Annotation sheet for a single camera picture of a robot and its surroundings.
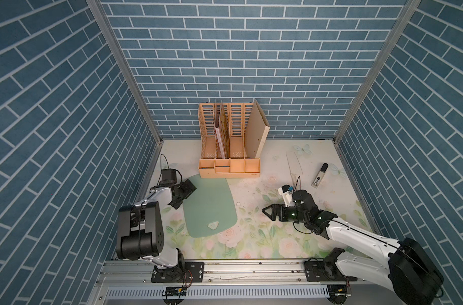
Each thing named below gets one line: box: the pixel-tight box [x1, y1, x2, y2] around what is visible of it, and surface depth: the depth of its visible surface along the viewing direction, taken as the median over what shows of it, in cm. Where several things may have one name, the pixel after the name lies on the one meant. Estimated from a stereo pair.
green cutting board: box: [182, 173, 238, 238], surface depth 91 cm
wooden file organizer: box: [198, 102, 261, 179], surface depth 106 cm
